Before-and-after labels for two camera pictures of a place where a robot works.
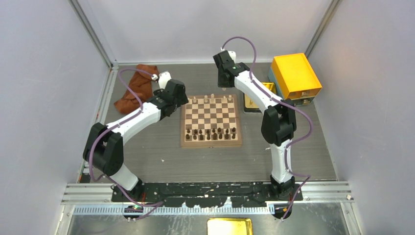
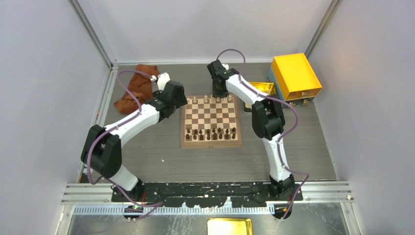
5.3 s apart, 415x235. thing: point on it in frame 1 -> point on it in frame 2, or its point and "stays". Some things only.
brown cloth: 143,84 stays
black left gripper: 182,100 stays
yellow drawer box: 295,79 stays
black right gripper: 220,83 -> 216,94
